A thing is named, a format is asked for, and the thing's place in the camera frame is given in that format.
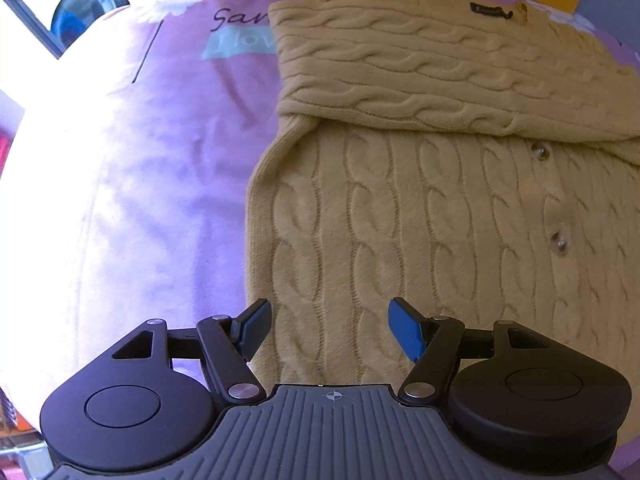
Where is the white washing machine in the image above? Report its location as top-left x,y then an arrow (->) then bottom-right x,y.
0,0 -> 166,60

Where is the purple floral bed sheet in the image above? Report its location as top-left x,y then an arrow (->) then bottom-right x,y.
1,0 -> 618,430

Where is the beige cable knit sweater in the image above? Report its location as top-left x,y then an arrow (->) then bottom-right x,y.
247,0 -> 639,386

